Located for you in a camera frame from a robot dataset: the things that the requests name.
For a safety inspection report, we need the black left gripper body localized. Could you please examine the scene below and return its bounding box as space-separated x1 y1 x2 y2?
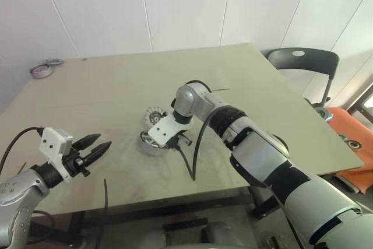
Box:
62 150 91 178

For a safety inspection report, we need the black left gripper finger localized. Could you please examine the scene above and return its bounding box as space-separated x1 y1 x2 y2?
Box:
83 141 113 166
71 133 103 151

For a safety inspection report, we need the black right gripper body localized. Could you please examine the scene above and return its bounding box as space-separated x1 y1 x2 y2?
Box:
166 132 193 152

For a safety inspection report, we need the white toothed motor stator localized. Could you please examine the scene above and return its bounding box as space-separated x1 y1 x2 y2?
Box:
143 106 168 129

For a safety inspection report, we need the grey round motor part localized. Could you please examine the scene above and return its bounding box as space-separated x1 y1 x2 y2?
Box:
314 107 330 120

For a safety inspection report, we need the beige table cover sheet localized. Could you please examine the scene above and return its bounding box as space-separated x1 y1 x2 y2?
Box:
0 43 365 218

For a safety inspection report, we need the black flat bar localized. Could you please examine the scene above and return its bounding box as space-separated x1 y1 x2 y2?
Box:
162 216 208 232

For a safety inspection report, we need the black folding chair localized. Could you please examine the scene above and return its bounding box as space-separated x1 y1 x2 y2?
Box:
266 47 340 110

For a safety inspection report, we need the orange cloth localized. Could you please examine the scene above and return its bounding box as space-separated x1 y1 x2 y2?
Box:
326 107 373 194

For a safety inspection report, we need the dark round bearing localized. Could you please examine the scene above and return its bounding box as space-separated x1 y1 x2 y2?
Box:
346 138 364 150

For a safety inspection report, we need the white flat panel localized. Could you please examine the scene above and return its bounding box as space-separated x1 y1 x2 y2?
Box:
335 173 365 194

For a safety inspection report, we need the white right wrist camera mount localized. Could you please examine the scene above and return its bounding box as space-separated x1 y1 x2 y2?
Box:
147 113 193 148

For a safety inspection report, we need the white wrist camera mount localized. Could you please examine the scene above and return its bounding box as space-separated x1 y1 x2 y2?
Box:
147 113 193 148
39 127 73 183

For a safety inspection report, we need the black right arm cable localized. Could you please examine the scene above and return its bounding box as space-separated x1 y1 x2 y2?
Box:
170 79 216 180

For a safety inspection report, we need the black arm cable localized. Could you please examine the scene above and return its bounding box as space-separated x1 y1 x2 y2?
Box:
170 79 216 180
0 127 109 246

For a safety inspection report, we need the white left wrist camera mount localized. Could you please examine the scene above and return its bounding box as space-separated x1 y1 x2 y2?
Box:
39 127 73 183

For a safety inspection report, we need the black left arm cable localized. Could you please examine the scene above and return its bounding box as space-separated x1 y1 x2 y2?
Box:
0 127 109 246

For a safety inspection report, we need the black table frame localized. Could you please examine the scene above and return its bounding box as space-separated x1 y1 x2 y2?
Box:
29 186 280 247

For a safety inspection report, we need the dark window frame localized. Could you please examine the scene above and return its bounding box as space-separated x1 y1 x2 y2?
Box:
354 73 373 113

